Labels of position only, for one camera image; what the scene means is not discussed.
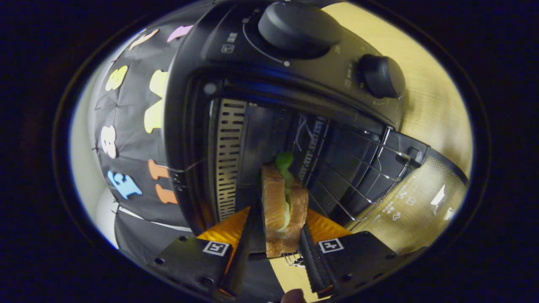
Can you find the lettuce sandwich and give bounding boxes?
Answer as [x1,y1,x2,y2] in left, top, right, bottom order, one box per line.
[260,152,309,258]

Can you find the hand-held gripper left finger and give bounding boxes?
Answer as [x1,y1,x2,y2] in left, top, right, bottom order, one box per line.
[149,205,261,299]

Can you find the black backdrop cloth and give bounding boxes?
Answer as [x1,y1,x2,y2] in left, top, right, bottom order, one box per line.
[93,24,287,303]

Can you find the black toaster oven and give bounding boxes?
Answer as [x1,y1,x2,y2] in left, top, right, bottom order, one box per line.
[162,0,469,257]

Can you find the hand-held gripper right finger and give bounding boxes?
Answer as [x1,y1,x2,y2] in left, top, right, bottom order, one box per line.
[298,209,426,297]

